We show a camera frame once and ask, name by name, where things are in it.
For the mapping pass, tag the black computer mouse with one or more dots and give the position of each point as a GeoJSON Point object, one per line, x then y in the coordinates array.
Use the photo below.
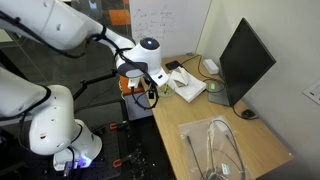
{"type": "Point", "coordinates": [248, 114]}

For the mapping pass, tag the clear plastic bag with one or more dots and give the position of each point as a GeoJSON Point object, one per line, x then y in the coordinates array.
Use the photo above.
{"type": "Point", "coordinates": [200, 140]}

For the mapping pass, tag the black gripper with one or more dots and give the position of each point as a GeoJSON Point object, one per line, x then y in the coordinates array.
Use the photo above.
{"type": "Point", "coordinates": [152, 87]}

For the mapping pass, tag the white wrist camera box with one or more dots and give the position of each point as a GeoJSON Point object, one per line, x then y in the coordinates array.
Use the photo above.
{"type": "Point", "coordinates": [132, 82]}

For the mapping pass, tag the white folded paper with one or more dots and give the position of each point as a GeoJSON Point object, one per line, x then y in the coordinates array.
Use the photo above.
{"type": "Point", "coordinates": [180, 76]}

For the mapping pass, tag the black plastic cover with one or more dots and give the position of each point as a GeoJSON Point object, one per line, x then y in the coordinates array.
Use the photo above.
{"type": "Point", "coordinates": [138, 165]}

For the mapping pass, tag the white flat box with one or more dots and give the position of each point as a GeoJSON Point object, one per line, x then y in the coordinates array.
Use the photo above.
{"type": "Point", "coordinates": [193, 90]}

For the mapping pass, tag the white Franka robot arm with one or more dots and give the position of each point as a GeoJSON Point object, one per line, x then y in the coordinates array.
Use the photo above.
{"type": "Point", "coordinates": [50, 123]}

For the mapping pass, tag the grey cabinet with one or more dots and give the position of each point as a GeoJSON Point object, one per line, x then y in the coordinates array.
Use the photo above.
{"type": "Point", "coordinates": [138, 108]}

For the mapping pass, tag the orange chair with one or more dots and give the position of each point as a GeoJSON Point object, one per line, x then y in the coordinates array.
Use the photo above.
{"type": "Point", "coordinates": [120, 16]}

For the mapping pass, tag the clear glass bowl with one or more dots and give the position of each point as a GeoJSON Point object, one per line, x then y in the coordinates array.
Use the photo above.
{"type": "Point", "coordinates": [169, 93]}

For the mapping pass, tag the white power adapter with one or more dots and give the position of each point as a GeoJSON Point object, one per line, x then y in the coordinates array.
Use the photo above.
{"type": "Point", "coordinates": [210, 66]}

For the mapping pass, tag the white whiteboard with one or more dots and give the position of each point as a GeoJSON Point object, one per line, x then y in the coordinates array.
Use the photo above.
{"type": "Point", "coordinates": [166, 23]}

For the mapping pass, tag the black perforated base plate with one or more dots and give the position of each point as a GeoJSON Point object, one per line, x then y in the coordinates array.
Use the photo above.
{"type": "Point", "coordinates": [106, 150]}

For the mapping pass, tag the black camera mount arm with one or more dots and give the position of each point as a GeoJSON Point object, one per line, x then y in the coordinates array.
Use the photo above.
{"type": "Point", "coordinates": [96, 80]}

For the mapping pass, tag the black computer monitor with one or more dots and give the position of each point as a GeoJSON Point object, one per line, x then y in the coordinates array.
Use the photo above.
{"type": "Point", "coordinates": [245, 63]}

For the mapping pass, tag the white wall paper sheet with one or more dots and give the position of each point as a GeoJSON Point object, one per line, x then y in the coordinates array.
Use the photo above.
{"type": "Point", "coordinates": [313, 92]}

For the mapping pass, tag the black smartphone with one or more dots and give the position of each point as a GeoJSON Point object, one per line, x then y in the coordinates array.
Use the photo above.
{"type": "Point", "coordinates": [173, 65]}

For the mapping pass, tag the orange box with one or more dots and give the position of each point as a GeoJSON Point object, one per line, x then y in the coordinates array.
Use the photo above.
{"type": "Point", "coordinates": [125, 89]}

